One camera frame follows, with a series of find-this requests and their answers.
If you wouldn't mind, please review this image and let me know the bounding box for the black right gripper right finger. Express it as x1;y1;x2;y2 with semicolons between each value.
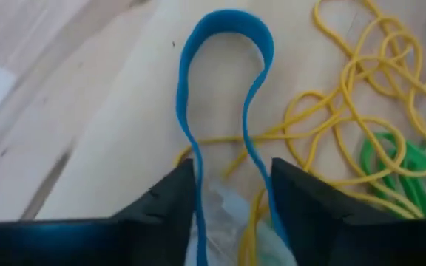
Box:
271;157;426;266

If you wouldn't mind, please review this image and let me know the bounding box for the clear zipper bag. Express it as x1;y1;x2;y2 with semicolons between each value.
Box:
185;177;299;266

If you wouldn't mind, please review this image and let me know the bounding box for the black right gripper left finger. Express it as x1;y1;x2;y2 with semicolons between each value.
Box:
0;157;199;266

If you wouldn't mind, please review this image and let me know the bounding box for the green rubber band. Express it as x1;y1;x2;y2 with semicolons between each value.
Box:
359;131;426;219

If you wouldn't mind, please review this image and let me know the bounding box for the wide blue rubber band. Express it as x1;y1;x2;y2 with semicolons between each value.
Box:
175;9;291;266

